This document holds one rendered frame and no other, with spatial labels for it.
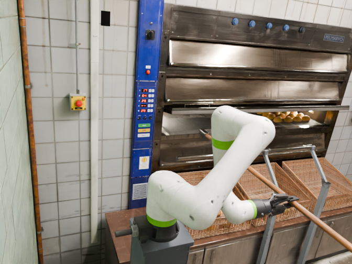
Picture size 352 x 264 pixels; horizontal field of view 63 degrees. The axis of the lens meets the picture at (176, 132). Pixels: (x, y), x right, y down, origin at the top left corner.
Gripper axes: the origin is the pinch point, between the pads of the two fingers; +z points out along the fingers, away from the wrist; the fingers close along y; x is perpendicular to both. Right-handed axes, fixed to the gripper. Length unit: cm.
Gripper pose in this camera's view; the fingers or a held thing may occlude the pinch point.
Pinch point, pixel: (291, 201)
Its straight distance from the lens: 166.0
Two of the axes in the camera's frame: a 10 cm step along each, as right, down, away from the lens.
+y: -1.1, 9.3, 3.4
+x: 3.9, 3.5, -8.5
